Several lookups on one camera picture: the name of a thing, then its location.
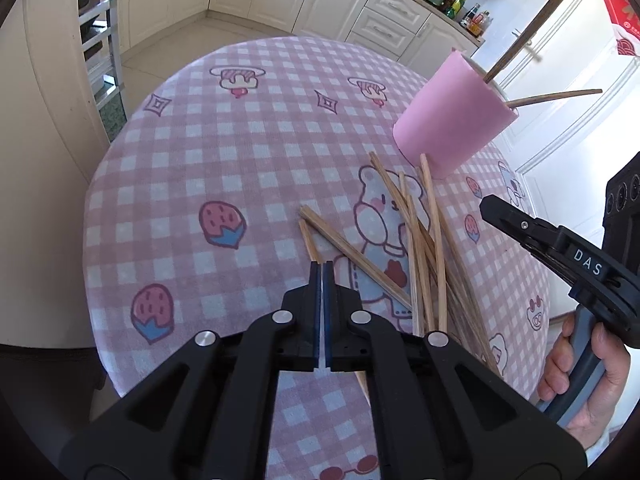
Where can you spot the red wall poster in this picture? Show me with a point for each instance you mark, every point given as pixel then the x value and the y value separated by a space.
pixel 625 20

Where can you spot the single wooden chopstick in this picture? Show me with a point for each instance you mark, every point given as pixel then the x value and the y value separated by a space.
pixel 307 240

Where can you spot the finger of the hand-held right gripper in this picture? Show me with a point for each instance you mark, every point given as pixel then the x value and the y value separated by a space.
pixel 515 222

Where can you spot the pink cup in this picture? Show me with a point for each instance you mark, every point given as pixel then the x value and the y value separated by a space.
pixel 450 115

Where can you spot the pink checked tablecloth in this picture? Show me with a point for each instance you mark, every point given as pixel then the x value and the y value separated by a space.
pixel 200 160

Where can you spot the row of condiment bottles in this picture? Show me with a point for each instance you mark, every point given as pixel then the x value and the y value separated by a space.
pixel 470 12

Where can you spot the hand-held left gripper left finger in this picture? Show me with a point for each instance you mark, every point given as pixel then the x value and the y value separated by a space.
pixel 315 305

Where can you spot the thin dark wooden chopstick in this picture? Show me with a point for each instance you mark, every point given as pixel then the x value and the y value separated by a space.
pixel 550 98

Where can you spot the person's right hand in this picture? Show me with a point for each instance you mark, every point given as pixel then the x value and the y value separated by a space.
pixel 610 380

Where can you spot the group of light wooden chopsticks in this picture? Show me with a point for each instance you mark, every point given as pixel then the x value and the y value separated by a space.
pixel 431 220

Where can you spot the white door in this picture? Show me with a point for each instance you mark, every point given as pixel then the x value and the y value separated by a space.
pixel 565 135

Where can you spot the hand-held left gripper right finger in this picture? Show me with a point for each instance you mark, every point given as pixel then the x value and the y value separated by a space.
pixel 328 305

